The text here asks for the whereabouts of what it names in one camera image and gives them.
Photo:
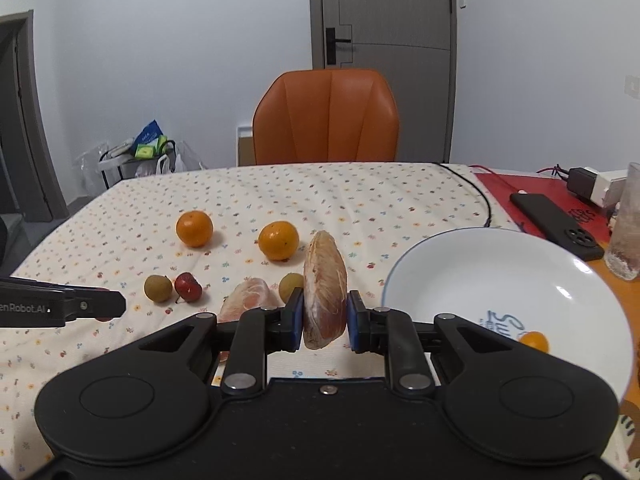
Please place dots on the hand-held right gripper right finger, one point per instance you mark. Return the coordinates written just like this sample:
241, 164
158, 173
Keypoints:
356, 322

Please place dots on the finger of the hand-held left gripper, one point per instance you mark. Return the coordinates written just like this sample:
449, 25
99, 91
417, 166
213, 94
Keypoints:
97, 304

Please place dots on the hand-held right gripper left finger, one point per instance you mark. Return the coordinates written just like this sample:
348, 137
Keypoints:
295, 321

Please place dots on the green-brown longan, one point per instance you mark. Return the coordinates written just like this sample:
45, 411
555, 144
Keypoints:
290, 285
158, 288

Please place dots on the large peeled pomelo segment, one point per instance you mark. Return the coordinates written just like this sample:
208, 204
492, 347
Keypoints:
325, 290

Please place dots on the small peeled pomelo segment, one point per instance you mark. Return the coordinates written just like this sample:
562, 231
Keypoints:
250, 302

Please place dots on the orange with dark spots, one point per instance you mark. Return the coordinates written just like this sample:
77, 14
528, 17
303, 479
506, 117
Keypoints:
278, 241

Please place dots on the white plate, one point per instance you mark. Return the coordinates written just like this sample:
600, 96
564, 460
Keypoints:
500, 280

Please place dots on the small orange kumquat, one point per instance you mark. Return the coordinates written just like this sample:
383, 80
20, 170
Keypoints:
534, 341

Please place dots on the plain orange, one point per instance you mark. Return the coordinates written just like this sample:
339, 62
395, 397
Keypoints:
194, 228

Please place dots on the floral tablecloth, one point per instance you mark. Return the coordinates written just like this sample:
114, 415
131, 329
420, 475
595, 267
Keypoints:
350, 195

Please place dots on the white plastic bag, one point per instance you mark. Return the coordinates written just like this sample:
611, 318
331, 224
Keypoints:
162, 164

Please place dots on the blue packet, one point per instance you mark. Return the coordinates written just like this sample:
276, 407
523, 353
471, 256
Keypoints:
147, 135

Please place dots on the red mat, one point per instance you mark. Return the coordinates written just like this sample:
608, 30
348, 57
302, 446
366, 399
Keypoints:
500, 187

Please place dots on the orange leather chair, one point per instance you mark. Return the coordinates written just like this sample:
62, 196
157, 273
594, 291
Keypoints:
325, 115

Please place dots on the black smartphone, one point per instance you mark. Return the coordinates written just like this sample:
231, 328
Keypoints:
550, 220

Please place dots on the black charger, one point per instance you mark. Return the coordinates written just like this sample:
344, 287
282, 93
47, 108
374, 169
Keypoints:
579, 180

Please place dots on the orange printed table mat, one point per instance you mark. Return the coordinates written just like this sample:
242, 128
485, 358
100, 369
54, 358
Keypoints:
622, 295

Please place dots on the clear drinking glass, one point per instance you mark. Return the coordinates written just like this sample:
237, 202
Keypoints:
625, 230

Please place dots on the grey door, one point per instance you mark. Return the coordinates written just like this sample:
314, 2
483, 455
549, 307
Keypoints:
390, 10

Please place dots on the dark doorway frame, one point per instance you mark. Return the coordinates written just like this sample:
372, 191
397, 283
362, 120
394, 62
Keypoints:
35, 120

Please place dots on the white wall socket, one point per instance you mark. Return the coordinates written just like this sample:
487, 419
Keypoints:
633, 85

